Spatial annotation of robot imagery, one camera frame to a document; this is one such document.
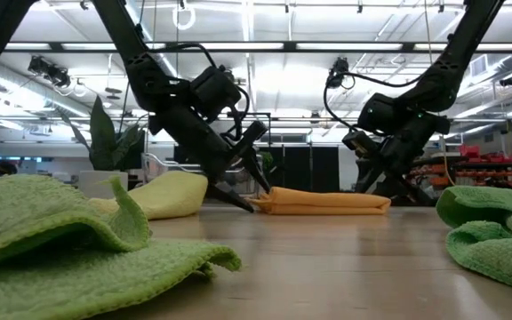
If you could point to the lime green microfiber towel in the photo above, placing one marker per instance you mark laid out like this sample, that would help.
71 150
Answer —
60 284

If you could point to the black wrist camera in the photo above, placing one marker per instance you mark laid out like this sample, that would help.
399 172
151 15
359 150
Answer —
359 143
252 137

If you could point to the orange microfiber towel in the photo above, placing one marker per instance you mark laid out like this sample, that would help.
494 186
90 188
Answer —
327 202

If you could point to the artificial plant in white pot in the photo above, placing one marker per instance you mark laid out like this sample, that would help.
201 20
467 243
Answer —
105 146

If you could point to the black overhead camera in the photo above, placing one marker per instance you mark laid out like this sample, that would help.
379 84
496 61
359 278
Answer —
338 69

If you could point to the dark green microfiber towel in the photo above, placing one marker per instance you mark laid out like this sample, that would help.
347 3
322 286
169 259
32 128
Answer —
496 258

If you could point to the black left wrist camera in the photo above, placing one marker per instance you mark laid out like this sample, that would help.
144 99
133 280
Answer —
252 137

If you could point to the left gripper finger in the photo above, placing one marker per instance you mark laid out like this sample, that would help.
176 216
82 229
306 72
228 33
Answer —
255 171
229 197

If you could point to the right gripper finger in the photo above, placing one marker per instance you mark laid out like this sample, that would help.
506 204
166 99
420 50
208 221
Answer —
405 189
369 180

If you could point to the shelf with red bins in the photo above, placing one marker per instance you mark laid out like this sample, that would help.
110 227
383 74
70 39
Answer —
482 171

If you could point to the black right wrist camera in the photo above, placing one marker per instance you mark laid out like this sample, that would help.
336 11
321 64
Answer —
359 143

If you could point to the black overhead rig beam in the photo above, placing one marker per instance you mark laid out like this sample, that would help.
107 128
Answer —
291 46

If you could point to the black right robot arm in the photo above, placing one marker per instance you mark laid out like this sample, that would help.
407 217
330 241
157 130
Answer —
469 35

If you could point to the yellow microfiber towel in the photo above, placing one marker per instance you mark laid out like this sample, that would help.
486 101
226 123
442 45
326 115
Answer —
171 195

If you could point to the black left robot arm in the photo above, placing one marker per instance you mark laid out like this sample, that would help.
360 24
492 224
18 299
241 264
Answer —
118 26

